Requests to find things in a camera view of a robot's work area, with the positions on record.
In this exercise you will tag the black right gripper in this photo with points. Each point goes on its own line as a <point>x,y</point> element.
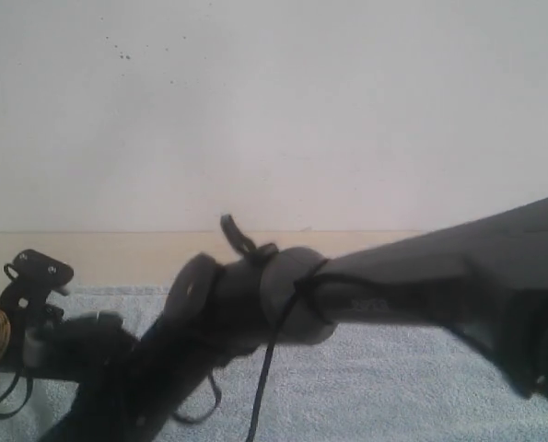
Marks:
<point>37,340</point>

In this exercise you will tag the light blue terry towel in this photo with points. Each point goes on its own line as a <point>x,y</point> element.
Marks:
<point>378,383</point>

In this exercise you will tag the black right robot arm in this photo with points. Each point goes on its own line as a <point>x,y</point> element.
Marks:
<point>485,281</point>

